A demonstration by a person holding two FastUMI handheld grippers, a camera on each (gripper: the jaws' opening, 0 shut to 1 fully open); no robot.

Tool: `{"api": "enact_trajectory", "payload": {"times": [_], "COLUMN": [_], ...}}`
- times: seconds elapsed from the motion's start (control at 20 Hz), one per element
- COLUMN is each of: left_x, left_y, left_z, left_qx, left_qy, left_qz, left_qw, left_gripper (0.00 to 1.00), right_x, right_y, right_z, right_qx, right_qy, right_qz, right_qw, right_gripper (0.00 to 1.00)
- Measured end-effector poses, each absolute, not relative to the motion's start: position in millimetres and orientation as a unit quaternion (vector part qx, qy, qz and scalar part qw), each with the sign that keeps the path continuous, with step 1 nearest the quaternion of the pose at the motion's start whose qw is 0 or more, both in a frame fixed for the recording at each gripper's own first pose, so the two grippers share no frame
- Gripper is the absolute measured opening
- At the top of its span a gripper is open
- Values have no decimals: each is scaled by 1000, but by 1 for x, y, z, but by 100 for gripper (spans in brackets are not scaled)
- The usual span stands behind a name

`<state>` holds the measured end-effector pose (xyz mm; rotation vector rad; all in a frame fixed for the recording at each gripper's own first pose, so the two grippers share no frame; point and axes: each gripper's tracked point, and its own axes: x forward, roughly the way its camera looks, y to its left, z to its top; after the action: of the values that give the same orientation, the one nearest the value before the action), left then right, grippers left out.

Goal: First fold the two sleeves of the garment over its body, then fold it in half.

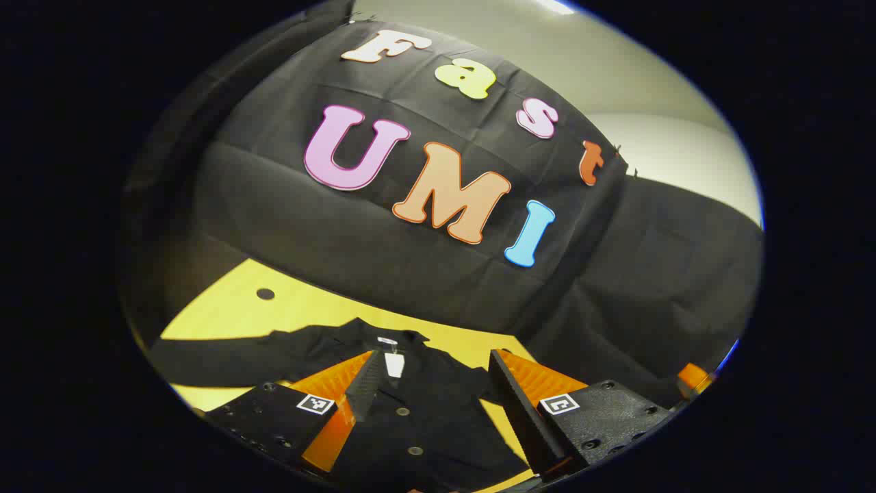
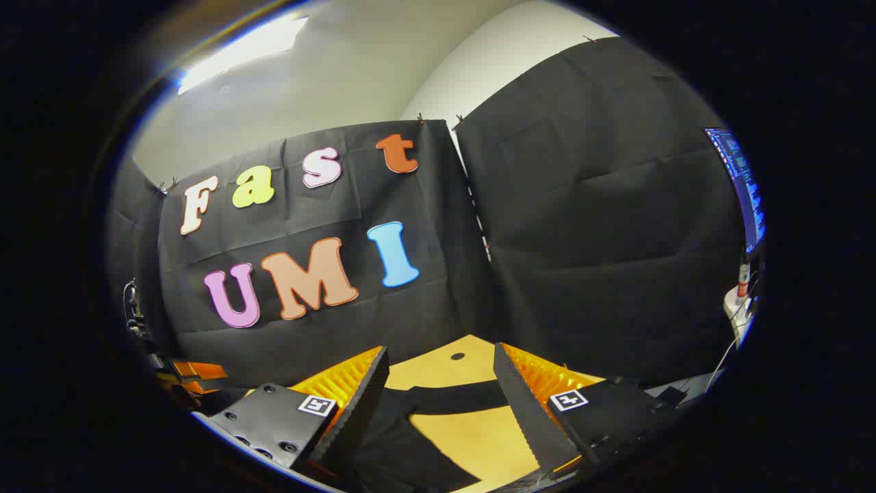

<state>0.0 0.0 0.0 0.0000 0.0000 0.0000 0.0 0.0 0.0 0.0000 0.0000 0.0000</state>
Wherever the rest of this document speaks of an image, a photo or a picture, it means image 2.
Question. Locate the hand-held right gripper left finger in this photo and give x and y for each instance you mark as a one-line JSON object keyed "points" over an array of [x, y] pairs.
{"points": [[363, 404]]}

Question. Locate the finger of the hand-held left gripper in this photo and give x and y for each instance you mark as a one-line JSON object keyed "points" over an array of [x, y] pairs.
{"points": [[202, 370], [188, 387]]}

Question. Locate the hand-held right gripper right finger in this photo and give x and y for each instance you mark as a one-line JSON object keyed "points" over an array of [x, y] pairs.
{"points": [[527, 411]]}

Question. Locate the black garment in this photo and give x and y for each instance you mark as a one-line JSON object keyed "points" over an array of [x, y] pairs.
{"points": [[397, 445]]}

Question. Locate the black backdrop cloth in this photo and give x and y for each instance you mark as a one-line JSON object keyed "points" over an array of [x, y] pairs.
{"points": [[602, 260]]}

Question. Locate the white device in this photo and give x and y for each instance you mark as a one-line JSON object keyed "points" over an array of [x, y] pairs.
{"points": [[736, 311]]}

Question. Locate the white bottle red label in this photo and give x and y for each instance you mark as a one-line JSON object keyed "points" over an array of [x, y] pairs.
{"points": [[743, 281]]}

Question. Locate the computer monitor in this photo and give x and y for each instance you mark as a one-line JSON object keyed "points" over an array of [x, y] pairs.
{"points": [[742, 185]]}

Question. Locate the ceiling light panel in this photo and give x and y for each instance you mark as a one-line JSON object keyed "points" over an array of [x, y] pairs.
{"points": [[239, 49]]}

